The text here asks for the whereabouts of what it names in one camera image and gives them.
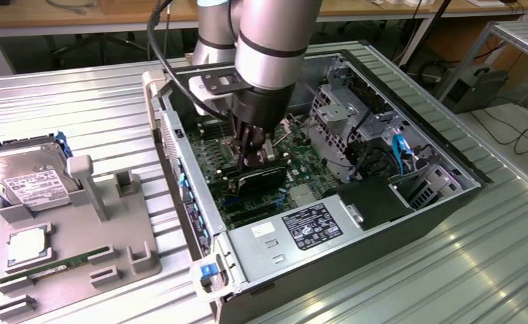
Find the grey power supply unit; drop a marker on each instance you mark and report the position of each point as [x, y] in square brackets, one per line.
[291, 260]

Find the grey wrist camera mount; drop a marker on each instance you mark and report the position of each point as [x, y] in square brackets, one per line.
[210, 98]

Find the grey parts rack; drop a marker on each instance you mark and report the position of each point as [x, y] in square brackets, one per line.
[79, 243]

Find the silver drive cage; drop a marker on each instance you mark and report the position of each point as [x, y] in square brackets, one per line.
[341, 114]

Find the aluminium frame table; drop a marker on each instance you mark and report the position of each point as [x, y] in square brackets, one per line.
[517, 37]

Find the green RAM stick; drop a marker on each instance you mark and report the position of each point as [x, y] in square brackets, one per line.
[43, 270]

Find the green motherboard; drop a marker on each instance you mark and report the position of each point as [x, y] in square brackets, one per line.
[302, 158]

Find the blue case latch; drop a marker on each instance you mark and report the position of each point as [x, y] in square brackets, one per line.
[207, 271]

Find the black equipment box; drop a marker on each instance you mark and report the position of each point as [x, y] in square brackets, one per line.
[477, 91]

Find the low-profile graphics card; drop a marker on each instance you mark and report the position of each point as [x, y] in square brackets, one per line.
[265, 180]

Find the long wooden desk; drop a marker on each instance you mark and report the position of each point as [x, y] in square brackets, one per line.
[111, 17]

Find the silver disk bay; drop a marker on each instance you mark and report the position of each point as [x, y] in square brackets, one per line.
[431, 189]

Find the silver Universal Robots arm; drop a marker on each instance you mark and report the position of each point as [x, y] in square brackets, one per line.
[269, 50]

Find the silver chipset heat sink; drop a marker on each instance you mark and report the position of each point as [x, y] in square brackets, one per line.
[303, 195]

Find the black air shroud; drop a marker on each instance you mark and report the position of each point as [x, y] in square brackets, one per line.
[373, 202]

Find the open black PC case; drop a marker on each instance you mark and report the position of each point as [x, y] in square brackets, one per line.
[382, 270]

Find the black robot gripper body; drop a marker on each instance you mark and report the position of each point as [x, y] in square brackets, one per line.
[265, 108]

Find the black expansion slot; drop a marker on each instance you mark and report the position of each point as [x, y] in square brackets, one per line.
[255, 210]

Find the silver hard disk drive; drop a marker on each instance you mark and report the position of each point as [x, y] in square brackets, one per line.
[26, 179]

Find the silver CPU chip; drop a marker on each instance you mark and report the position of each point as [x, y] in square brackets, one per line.
[29, 245]

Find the metal socket cover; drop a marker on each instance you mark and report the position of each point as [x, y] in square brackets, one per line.
[270, 148]

